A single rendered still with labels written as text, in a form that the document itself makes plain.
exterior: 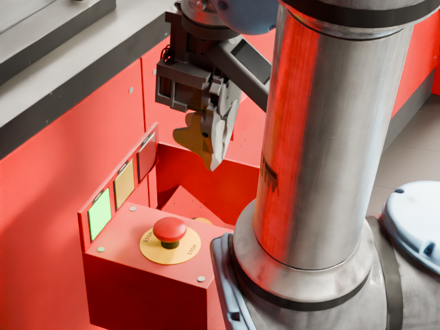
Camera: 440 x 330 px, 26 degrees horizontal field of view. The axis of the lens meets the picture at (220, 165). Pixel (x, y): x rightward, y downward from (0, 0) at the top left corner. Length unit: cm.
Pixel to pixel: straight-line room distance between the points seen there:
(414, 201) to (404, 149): 183
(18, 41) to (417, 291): 69
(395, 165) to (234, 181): 141
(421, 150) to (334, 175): 202
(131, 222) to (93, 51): 28
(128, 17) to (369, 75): 84
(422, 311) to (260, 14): 30
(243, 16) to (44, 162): 48
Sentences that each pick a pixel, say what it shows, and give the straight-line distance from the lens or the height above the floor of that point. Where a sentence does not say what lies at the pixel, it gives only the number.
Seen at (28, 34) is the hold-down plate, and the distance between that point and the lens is 131.
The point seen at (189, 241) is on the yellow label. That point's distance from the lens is 113.
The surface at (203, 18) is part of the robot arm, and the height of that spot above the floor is 105.
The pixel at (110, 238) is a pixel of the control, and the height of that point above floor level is 78.
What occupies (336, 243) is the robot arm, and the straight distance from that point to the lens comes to 72.
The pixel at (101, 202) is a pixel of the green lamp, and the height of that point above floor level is 83.
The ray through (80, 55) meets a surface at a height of 87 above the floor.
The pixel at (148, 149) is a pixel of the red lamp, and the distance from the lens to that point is 121.
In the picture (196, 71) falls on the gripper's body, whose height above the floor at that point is 98.
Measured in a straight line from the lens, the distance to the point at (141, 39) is 138.
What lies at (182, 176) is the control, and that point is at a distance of 126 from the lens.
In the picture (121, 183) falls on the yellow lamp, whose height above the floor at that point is 82.
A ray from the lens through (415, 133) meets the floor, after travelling 274.
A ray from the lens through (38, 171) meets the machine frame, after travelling 127.
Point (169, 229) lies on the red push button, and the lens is 110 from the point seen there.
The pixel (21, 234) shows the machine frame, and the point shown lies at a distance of 129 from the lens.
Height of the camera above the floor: 152
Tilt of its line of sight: 36 degrees down
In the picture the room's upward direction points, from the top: straight up
